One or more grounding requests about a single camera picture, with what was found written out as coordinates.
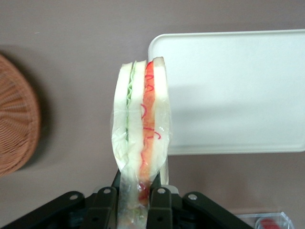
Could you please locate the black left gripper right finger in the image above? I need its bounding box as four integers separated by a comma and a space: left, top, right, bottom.
145, 175, 254, 229

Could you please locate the round brown wicker basket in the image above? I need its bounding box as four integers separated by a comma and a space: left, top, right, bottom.
0, 53, 41, 178

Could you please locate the triangle sandwich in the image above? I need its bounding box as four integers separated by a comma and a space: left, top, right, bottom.
110, 55, 173, 229

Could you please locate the cream plastic serving tray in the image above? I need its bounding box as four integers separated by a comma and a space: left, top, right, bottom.
147, 29, 305, 156

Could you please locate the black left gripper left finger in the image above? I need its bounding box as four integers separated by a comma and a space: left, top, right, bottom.
0, 168, 122, 229

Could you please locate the clear acrylic bottle rack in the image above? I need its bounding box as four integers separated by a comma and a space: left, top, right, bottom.
235, 210, 296, 229

